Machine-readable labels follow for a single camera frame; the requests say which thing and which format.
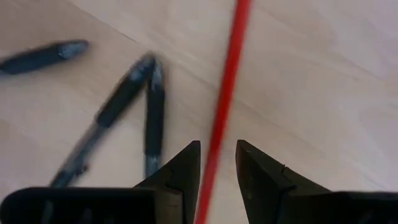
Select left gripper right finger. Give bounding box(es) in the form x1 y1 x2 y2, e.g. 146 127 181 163
236 139 398 224

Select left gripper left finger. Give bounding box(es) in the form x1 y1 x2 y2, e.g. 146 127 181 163
0 140 201 224

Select black click pen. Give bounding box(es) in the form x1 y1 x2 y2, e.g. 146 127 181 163
49 52 156 189
0 39 90 77
142 58 167 180

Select red pencil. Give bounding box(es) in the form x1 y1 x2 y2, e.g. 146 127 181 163
194 0 253 224

